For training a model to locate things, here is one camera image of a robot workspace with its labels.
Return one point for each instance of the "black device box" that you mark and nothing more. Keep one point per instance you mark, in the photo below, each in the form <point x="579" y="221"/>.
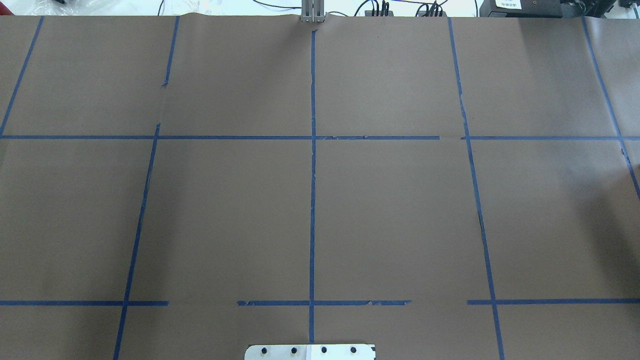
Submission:
<point x="521" y="9"/>

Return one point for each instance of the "aluminium frame post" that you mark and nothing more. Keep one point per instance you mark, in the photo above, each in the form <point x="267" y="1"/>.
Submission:
<point x="313" y="11"/>

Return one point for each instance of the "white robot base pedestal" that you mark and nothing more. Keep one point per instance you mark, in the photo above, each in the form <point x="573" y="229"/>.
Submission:
<point x="335" y="351"/>

